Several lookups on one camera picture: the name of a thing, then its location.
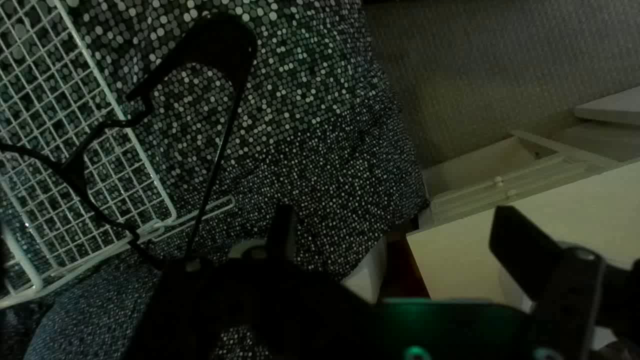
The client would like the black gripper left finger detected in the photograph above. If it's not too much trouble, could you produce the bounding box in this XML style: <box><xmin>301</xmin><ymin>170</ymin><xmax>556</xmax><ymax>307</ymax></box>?
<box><xmin>265</xmin><ymin>205</ymin><xmax>297</xmax><ymax>265</ymax></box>

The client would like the dotted black white bedspread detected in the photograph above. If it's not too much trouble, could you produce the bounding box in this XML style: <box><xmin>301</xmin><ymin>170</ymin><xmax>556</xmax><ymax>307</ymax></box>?
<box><xmin>0</xmin><ymin>0</ymin><xmax>427</xmax><ymax>360</ymax></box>

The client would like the white wire shoe rack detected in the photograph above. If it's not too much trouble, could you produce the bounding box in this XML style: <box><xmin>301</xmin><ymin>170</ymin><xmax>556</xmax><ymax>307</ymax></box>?
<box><xmin>0</xmin><ymin>0</ymin><xmax>236</xmax><ymax>312</ymax></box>

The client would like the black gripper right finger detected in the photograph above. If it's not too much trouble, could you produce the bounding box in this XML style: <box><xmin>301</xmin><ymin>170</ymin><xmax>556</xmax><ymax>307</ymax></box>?
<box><xmin>489</xmin><ymin>206</ymin><xmax>605</xmax><ymax>360</ymax></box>

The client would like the black plastic clothes hanger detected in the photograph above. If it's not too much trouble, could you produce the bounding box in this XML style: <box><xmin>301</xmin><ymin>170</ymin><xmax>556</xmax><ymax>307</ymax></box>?
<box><xmin>0</xmin><ymin>13</ymin><xmax>258</xmax><ymax>268</ymax></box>

